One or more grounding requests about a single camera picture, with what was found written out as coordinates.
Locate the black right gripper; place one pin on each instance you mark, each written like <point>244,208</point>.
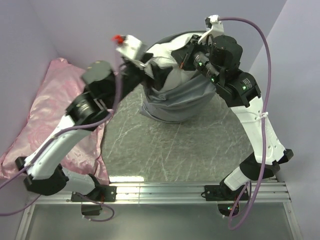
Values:
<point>183,56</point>

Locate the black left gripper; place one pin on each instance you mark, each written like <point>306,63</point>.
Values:
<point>140,67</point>

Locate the white pillow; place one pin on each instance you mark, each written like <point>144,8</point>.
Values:
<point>162,55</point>

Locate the grey pillowcase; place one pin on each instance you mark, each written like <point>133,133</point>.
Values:
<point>179,104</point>

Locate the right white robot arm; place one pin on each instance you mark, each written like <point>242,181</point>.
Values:
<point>218,59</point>

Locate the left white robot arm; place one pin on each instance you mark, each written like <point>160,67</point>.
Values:
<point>103,91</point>

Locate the pink floral pillow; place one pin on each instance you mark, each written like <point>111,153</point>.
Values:
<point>61,85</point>

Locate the left black controller box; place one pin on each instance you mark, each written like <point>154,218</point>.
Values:
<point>91,210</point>

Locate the right controller board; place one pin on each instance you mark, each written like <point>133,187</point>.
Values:
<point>226,209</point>

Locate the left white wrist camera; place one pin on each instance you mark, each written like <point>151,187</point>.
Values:
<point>131,49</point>

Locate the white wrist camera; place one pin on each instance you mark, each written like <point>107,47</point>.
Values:
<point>131,49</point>
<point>213,26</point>

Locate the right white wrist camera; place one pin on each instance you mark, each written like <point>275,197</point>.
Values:
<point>213,26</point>

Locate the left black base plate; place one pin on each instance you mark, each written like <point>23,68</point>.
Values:
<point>102,194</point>

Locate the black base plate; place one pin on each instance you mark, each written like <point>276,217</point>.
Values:
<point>102,194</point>
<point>215,193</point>

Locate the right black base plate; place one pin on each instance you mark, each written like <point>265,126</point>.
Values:
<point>215,193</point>

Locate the aluminium mounting rail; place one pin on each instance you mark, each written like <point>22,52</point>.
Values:
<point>185,193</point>

